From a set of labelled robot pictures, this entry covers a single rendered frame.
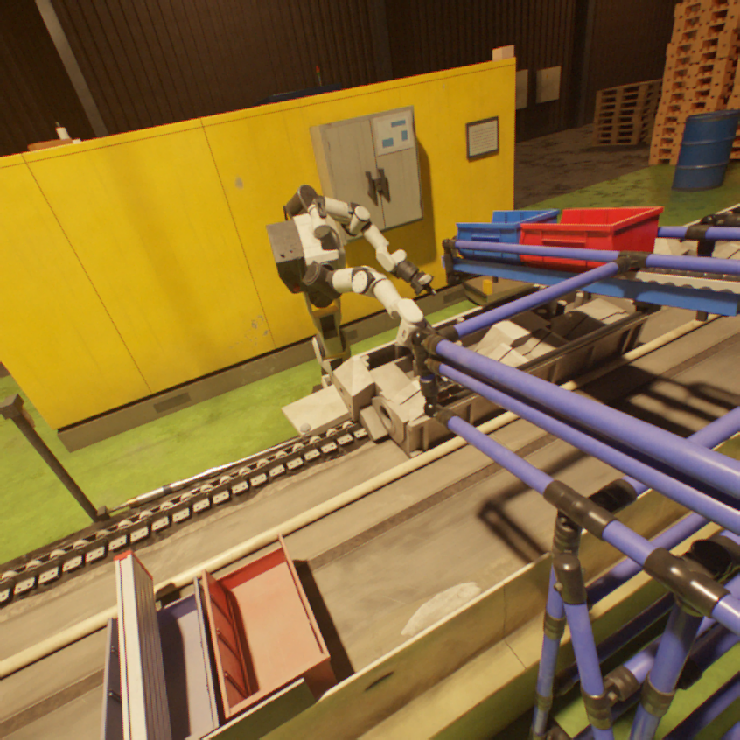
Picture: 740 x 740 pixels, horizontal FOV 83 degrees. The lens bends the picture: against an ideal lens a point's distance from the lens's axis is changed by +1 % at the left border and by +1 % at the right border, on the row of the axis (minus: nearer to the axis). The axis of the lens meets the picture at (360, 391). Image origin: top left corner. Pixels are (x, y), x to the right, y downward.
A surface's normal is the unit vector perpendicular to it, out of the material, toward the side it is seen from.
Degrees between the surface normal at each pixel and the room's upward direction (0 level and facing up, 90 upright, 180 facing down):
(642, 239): 86
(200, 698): 0
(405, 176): 90
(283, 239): 39
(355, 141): 90
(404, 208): 90
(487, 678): 0
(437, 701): 0
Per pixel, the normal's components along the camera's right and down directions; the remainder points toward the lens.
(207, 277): 0.43, 0.43
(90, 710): -0.18, -0.82
